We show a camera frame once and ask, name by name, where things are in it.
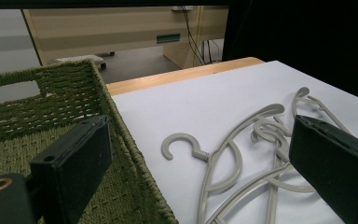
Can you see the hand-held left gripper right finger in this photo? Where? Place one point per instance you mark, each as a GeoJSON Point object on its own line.
{"type": "Point", "coordinates": [335, 168]}

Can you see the white table sheet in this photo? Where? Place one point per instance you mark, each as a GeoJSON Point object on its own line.
{"type": "Point", "coordinates": [199, 105]}

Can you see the green woven basket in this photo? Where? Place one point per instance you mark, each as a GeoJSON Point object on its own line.
{"type": "Point", "coordinates": [18, 102]}

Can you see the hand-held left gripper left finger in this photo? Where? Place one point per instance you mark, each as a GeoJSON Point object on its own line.
{"type": "Point", "coordinates": [74, 161]}

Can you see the black horizontal frame bar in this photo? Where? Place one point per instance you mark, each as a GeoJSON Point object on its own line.
{"type": "Point", "coordinates": [90, 3]}

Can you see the grey plastic clothes hanger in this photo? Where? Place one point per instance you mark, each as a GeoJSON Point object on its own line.
{"type": "Point", "coordinates": [272, 130]}
{"type": "Point", "coordinates": [303, 91]}
{"type": "Point", "coordinates": [180, 136]}

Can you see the wooden cabinet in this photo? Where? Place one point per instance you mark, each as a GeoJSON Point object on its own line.
{"type": "Point", "coordinates": [105, 28]}

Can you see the black curtain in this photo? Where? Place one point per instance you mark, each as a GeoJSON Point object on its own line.
{"type": "Point", "coordinates": [307, 37]}

